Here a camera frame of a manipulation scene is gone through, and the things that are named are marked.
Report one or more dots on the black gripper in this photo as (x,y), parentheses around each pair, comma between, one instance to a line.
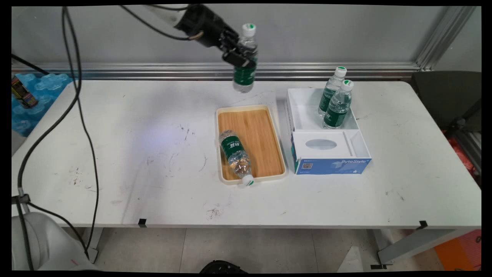
(203,25)

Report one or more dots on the green label water bottle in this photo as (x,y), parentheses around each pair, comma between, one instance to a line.
(230,146)
(245,77)
(326,98)
(337,111)

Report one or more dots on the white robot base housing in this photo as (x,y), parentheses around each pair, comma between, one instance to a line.
(42,242)

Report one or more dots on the bamboo tray with cream rim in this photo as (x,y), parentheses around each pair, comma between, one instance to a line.
(261,138)

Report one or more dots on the white and blue cardboard box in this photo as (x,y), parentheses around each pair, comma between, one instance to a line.
(334,166)

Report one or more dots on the blue plastic bottle pack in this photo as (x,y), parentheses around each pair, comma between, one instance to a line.
(50,88)

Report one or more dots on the black tape piece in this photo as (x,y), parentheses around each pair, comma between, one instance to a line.
(423,225)
(142,222)

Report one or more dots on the dark printed can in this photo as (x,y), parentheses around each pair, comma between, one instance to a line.
(24,94)

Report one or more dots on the black round object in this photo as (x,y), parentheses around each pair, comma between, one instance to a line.
(223,267)

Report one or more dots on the grey metal table leg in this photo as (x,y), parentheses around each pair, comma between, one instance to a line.
(419,242)
(94,242)

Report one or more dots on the red bag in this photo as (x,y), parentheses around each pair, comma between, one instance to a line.
(463,157)

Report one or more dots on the orange box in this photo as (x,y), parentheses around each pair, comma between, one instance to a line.
(459,252)

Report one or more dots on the aluminium horizontal frame rail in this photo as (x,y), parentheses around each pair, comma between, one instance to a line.
(153,71)

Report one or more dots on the aluminium diagonal frame post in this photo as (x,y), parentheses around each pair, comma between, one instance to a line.
(442,38)

